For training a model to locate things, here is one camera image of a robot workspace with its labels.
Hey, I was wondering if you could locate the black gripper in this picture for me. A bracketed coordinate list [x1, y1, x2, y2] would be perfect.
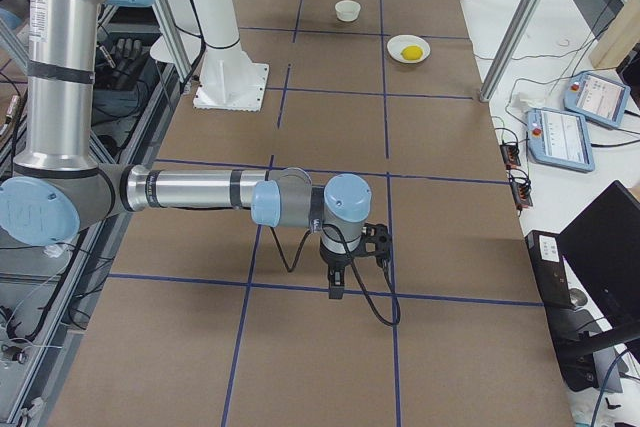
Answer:
[320, 245, 355, 299]

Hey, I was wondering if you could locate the yellow lemon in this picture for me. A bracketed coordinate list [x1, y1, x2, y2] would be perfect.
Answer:
[401, 45, 424, 62]

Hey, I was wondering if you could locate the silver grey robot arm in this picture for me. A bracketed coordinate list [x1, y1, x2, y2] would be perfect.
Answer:
[1, 0, 374, 299]

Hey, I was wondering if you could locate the white plate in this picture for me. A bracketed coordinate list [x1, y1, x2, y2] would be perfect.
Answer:
[386, 35, 431, 64]

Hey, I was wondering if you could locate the white bowl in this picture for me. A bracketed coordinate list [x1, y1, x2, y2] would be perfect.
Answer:
[334, 0, 361, 23]

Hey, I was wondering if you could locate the brown paper table cover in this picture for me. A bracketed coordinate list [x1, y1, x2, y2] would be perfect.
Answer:
[50, 0, 572, 426]

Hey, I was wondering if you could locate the orange black connector block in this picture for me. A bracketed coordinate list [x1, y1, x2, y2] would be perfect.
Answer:
[499, 142, 521, 170]

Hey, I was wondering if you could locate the black box with label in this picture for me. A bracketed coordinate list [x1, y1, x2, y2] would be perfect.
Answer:
[525, 230, 622, 393]

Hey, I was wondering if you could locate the near blue teach pendant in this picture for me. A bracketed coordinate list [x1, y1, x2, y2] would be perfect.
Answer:
[526, 108, 595, 173]

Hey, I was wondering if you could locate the blue teach pendant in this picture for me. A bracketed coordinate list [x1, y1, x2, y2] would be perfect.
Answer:
[526, 108, 595, 173]
[563, 72, 631, 129]

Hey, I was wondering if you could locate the black laptop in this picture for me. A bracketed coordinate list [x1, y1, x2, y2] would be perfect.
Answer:
[558, 180, 639, 326]

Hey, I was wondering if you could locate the far blue teach pendant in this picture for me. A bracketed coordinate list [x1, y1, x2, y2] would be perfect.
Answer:
[563, 72, 631, 129]

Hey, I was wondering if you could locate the wooden beam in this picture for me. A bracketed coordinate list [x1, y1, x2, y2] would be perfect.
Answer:
[589, 0, 640, 69]

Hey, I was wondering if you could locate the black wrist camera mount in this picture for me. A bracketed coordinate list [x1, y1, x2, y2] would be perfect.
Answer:
[354, 223, 392, 272]

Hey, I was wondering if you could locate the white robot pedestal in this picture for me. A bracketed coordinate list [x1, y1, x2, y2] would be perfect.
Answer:
[193, 0, 269, 112]

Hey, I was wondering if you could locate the aluminium frame post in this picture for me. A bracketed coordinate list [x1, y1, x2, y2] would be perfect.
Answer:
[479, 0, 541, 103]

